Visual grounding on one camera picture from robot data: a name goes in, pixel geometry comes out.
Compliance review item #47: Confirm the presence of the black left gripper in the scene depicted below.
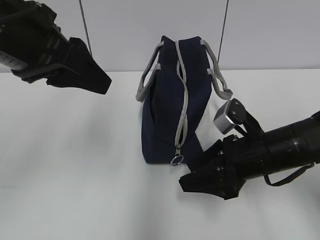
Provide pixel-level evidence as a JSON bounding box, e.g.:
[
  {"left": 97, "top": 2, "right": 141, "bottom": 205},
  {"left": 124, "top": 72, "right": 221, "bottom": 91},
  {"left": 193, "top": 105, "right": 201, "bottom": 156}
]
[{"left": 0, "top": 0, "right": 112, "bottom": 95}]

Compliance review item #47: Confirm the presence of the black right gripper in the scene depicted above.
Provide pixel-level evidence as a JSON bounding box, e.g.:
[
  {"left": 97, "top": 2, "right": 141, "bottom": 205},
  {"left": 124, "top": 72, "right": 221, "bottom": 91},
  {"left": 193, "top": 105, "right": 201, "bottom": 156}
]
[{"left": 178, "top": 134, "right": 265, "bottom": 200}]

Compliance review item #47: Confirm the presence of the navy and white lunch bag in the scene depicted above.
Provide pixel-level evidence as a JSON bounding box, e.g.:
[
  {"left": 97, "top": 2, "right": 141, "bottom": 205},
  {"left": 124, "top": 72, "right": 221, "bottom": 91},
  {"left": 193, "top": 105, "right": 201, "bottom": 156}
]
[{"left": 135, "top": 36, "right": 233, "bottom": 166}]

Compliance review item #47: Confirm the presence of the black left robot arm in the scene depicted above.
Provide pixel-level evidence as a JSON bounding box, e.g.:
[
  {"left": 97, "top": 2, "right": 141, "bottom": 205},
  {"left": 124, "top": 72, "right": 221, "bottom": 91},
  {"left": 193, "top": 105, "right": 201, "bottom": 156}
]
[{"left": 0, "top": 0, "right": 112, "bottom": 95}]

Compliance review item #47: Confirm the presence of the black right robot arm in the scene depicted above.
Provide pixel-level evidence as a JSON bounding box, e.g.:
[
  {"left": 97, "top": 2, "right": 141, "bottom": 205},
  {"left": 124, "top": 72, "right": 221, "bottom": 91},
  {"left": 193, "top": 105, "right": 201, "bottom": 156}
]
[{"left": 178, "top": 112, "right": 320, "bottom": 200}]

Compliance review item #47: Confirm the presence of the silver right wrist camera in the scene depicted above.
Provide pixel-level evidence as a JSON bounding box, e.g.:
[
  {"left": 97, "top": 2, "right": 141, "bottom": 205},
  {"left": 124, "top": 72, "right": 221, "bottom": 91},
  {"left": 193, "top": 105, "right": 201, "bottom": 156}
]
[{"left": 212, "top": 98, "right": 265, "bottom": 138}]

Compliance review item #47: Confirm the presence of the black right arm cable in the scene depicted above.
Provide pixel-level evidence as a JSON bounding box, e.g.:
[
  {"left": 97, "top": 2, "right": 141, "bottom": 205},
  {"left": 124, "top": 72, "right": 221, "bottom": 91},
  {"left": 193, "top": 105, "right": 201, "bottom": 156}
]
[{"left": 263, "top": 162, "right": 316, "bottom": 187}]

